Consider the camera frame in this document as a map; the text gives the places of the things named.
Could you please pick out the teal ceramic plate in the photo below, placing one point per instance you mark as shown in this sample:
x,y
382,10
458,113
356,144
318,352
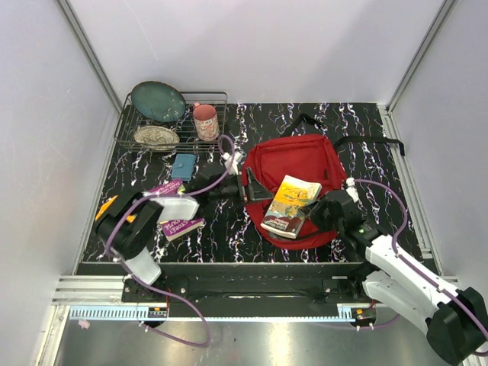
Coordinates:
x,y
158,101

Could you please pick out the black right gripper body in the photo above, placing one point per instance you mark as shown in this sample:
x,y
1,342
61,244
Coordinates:
x,y
335,226

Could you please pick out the red student backpack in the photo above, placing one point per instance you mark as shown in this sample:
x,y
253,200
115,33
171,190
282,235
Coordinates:
x,y
310,158

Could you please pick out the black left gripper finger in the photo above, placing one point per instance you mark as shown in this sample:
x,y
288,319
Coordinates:
x,y
256,192
251,179

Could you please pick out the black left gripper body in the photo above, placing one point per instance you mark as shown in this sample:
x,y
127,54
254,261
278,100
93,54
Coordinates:
x,y
229,189

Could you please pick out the pink cartoon mug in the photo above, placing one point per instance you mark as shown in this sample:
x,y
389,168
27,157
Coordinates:
x,y
206,121

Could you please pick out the speckled beige small plate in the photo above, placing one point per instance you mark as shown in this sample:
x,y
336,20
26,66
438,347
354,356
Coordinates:
x,y
156,137

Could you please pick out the yellow paperback book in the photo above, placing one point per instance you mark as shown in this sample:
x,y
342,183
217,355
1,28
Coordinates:
x,y
283,217

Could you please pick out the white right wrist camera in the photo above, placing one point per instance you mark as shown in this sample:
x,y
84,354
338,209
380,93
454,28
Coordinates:
x,y
350,188

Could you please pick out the dark wire dish rack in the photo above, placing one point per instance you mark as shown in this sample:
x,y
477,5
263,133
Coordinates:
x,y
130,120

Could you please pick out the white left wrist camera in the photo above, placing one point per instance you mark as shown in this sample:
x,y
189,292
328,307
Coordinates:
x,y
231,162

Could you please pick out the purple treehouse book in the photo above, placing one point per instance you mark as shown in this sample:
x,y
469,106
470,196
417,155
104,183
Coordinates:
x,y
179,226

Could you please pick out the orange plastic plate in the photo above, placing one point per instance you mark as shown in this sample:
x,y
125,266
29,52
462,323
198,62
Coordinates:
x,y
106,205

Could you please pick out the aluminium frame rail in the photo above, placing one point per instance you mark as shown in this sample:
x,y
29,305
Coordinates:
x,y
123,290

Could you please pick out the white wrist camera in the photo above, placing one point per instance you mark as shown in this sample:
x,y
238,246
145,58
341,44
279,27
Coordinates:
x,y
231,162
350,188

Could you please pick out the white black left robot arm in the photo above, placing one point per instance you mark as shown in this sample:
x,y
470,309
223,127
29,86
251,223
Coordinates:
x,y
126,222

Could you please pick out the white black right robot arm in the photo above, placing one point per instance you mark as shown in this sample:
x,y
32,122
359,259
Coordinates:
x,y
454,321

